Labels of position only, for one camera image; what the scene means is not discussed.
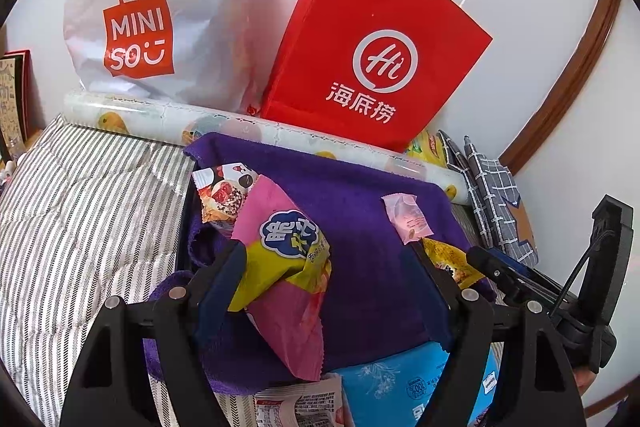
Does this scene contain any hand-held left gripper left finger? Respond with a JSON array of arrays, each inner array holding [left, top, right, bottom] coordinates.
[[60, 239, 251, 427]]

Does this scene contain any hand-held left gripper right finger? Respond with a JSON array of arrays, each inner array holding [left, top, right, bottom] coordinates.
[[410, 244, 586, 427]]

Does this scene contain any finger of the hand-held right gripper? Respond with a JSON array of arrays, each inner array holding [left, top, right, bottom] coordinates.
[[492, 252, 551, 282], [466, 247, 546, 308]]

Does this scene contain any pink yellow snack packet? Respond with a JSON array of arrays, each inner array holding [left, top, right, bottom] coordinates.
[[227, 174, 333, 383]]

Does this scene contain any purple towel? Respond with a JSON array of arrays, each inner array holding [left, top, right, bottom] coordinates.
[[142, 132, 496, 398]]

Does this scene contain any pale pink snack packet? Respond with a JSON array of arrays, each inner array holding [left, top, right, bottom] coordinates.
[[252, 372, 351, 427]]

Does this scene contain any grey checkered folded cloth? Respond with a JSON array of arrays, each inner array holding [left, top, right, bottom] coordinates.
[[437, 130, 541, 268]]

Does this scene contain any small pink snack packet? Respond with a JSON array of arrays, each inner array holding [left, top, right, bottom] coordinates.
[[381, 193, 435, 244]]

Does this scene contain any blue tissue pack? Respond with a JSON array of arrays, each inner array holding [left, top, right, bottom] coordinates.
[[327, 339, 501, 427]]

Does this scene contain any white pink snack packet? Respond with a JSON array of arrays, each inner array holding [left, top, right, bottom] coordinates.
[[192, 163, 261, 238]]

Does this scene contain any yellow chips bag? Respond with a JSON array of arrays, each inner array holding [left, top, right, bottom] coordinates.
[[404, 129, 458, 172]]

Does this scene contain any grey striped mattress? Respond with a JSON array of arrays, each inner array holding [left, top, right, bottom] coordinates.
[[0, 112, 506, 427]]

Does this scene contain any fruit print paper roll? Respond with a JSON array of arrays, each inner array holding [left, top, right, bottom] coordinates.
[[62, 89, 473, 208]]

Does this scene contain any framed picture at left edge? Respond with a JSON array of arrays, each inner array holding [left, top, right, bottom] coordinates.
[[0, 49, 33, 162]]

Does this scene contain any red paper bag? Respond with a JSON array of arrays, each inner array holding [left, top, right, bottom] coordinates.
[[260, 0, 493, 154]]

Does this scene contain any brown wooden door frame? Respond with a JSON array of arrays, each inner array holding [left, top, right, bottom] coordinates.
[[499, 0, 626, 178]]

